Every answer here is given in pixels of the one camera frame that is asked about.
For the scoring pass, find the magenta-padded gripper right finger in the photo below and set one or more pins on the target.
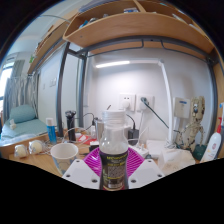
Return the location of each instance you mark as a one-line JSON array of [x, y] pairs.
[[146, 173]]

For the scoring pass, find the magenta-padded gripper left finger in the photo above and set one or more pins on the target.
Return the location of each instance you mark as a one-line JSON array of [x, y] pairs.
[[81, 175]]

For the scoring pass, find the clear bottle with dark label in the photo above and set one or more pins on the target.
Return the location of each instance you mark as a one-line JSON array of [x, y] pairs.
[[114, 146]]

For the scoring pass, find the cream mug with blue patches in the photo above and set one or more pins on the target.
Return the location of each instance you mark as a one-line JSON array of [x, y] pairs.
[[63, 155]]

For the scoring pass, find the white tissue pack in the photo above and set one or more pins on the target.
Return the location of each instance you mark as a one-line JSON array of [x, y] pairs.
[[176, 161]]

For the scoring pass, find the black electric shaver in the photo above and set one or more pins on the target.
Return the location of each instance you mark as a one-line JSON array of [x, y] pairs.
[[70, 125]]

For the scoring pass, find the blue bottle with white cap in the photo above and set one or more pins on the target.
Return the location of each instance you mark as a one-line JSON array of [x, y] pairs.
[[51, 133]]

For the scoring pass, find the round cream case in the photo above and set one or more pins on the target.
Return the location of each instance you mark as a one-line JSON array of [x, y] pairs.
[[21, 151], [35, 147]]

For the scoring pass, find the white bottle with red pump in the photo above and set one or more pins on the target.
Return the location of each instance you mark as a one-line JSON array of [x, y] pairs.
[[211, 146]]

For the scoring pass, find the teal bed mattress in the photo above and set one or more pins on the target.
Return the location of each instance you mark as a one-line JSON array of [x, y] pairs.
[[23, 131]]

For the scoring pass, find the teal pillow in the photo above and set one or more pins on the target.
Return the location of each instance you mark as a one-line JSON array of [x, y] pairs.
[[22, 114]]

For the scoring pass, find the grey striped curtain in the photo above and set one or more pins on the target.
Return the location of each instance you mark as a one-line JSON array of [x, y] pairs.
[[20, 86]]

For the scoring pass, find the white desk lamp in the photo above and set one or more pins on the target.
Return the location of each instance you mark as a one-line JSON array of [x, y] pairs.
[[113, 64]]

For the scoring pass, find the wooden bunk side board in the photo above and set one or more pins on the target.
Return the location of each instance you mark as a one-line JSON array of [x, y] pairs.
[[50, 43]]

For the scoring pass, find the wooden shelf unit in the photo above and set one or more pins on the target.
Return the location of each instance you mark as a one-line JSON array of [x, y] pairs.
[[133, 26]]

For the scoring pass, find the white wall socket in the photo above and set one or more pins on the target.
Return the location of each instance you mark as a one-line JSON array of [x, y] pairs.
[[148, 105], [127, 101]]

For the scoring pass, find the white wall box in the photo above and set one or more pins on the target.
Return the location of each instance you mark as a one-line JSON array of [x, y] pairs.
[[181, 107]]

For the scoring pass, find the grey metal bed frame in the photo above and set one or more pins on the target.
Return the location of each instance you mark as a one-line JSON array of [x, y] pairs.
[[60, 100]]

